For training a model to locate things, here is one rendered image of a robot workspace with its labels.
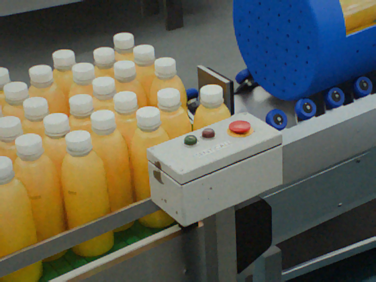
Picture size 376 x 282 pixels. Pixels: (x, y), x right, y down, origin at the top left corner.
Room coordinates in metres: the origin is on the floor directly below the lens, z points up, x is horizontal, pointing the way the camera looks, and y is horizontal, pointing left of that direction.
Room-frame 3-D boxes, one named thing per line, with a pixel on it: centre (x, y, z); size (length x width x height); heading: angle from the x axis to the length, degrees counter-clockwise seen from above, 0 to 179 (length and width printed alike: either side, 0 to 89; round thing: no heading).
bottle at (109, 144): (1.26, 0.18, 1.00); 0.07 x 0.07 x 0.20
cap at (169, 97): (1.33, 0.07, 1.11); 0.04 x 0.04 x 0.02
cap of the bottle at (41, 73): (1.45, 0.30, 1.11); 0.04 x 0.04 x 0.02
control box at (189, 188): (1.19, -0.01, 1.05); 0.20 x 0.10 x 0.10; 124
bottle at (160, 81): (1.46, 0.08, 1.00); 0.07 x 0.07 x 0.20
